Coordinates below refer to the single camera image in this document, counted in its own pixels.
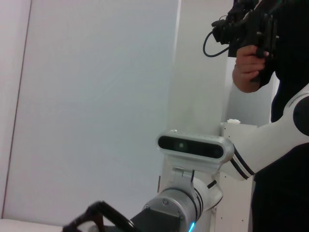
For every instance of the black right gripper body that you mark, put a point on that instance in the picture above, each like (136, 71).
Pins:
(144, 222)

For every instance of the black handheld controller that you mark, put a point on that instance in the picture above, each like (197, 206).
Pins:
(246, 31)

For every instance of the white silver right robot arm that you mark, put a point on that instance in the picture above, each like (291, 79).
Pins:
(272, 142)

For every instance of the person's bare hand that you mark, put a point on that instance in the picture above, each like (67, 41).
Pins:
(243, 67)

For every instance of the small white cap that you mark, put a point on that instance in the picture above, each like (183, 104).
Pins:
(234, 120)

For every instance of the person in black clothing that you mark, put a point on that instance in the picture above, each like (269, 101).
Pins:
(289, 60)

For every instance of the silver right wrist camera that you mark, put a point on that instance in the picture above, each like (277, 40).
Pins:
(193, 146)

